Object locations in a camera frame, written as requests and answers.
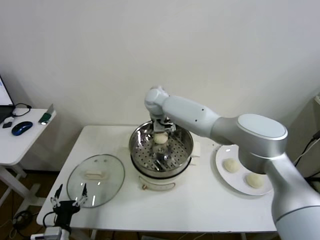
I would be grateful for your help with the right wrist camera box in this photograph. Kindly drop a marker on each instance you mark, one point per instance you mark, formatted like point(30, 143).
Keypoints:
point(170, 125)

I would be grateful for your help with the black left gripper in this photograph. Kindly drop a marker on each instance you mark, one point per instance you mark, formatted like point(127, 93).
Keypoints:
point(65, 212)

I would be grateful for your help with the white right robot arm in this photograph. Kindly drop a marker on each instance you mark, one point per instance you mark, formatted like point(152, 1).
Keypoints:
point(195, 115)

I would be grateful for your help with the white side table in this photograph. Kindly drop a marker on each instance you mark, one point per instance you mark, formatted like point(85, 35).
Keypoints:
point(25, 142)

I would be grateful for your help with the black laptop computer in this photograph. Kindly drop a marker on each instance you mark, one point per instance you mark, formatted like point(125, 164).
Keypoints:
point(3, 95)

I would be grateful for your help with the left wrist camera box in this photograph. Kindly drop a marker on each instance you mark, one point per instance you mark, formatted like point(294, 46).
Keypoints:
point(53, 233)

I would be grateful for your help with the stainless steel steamer basket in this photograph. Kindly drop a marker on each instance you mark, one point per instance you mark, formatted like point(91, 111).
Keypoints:
point(180, 152)

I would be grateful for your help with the white steamed baozi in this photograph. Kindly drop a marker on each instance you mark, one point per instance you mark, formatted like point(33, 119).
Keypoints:
point(255, 180)
point(160, 138)
point(231, 166)

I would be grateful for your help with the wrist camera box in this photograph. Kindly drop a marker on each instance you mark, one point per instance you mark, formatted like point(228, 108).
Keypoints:
point(170, 125)
point(53, 233)

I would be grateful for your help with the white electric cooker pot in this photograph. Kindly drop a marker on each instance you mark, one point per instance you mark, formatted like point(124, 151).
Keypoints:
point(157, 184)

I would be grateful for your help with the round glass pot lid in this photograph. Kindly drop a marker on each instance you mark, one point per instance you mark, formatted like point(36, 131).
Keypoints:
point(100, 190)

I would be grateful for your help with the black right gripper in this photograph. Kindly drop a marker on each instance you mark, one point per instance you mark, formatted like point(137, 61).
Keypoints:
point(159, 125)

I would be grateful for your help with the blue computer mouse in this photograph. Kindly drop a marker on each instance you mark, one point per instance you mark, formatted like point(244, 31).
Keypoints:
point(22, 128)

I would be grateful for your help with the small black adapter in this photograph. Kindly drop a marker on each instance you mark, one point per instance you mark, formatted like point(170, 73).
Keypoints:
point(7, 125)

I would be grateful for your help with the white round plate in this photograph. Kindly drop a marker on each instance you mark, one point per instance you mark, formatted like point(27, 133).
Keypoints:
point(225, 180)

